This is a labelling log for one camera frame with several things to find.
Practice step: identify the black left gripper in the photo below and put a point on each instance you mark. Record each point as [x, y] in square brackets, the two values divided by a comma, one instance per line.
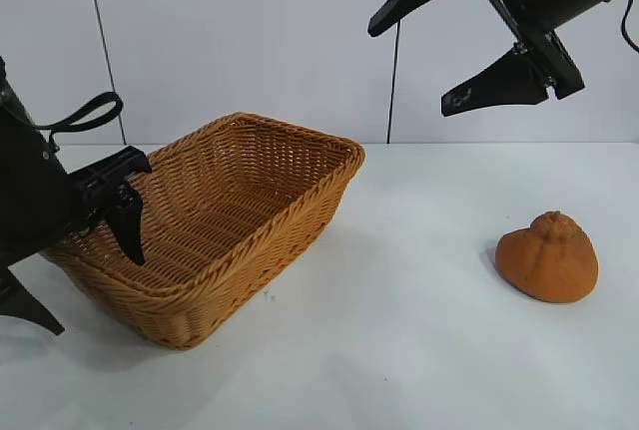
[35, 200]

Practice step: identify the woven wicker basket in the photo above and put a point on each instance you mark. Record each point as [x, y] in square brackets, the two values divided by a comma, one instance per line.
[239, 230]

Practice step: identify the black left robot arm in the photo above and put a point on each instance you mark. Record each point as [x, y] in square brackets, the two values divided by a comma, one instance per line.
[10, 96]

